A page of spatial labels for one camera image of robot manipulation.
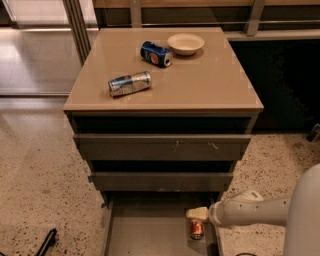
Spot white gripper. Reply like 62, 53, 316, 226
186, 190, 264, 227

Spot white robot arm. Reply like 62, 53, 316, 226
186, 164, 320, 256

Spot bottom open grey drawer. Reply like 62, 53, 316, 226
103, 192, 223, 256

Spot middle grey drawer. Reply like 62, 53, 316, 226
91, 172, 233, 192

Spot grey drawer cabinet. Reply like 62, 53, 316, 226
63, 27, 264, 256

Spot top grey drawer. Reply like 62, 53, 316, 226
74, 134, 251, 161

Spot silver blue crushed can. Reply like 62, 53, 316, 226
108, 71, 152, 97

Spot blue pepsi can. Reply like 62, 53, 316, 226
140, 41, 173, 67

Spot dark object at right edge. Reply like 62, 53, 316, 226
307, 123, 320, 142

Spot black object on floor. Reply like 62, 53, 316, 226
36, 228, 57, 256

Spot white bowl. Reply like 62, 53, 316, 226
167, 33, 204, 56

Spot metal window frame post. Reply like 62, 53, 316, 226
62, 0, 91, 65

